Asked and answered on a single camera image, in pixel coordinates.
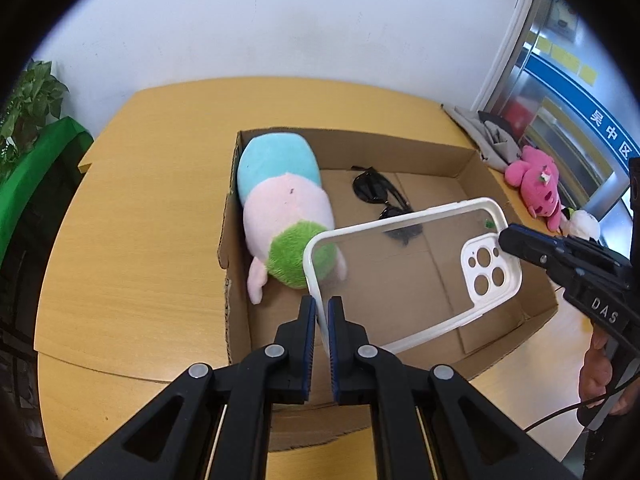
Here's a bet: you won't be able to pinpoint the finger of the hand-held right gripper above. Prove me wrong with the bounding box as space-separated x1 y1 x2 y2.
499 225 568 275

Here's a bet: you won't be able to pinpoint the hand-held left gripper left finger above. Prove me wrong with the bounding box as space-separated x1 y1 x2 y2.
62 296 318 480

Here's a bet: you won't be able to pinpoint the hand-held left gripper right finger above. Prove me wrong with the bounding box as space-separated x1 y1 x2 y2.
327 296 581 480

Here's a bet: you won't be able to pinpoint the clear white-rimmed phone case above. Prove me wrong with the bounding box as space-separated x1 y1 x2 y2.
302 198 524 357

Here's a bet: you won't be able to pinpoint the brown cardboard box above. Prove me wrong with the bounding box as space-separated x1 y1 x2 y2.
217 127 560 453

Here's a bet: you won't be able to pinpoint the person's right forearm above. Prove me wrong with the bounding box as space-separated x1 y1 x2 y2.
575 405 640 480

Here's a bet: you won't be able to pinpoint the person's right hand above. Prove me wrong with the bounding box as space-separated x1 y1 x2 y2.
579 330 633 417

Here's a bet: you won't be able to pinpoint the pink bear plush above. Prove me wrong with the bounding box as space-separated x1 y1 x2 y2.
504 146 568 233

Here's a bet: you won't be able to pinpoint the white plush toy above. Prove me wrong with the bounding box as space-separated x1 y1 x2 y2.
562 207 602 243

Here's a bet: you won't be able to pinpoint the glass door with blue band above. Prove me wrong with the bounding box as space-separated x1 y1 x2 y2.
475 0 640 221

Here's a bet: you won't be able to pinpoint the grey cloth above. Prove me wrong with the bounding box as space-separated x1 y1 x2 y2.
442 104 523 173

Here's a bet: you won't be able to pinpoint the red object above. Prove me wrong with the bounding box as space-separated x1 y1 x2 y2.
500 100 533 131

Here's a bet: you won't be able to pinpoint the pink and blue pig plush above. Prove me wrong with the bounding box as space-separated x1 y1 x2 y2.
236 132 348 305

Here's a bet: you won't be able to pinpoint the black sunglasses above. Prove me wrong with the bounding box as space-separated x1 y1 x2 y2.
351 165 426 248

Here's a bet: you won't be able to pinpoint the green cloth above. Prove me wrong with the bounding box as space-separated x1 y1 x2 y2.
0 116 95 266

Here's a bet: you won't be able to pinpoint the green leafy plant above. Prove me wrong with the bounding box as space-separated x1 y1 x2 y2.
0 59 70 181

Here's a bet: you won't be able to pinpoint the black cable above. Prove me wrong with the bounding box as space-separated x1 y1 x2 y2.
522 385 631 433

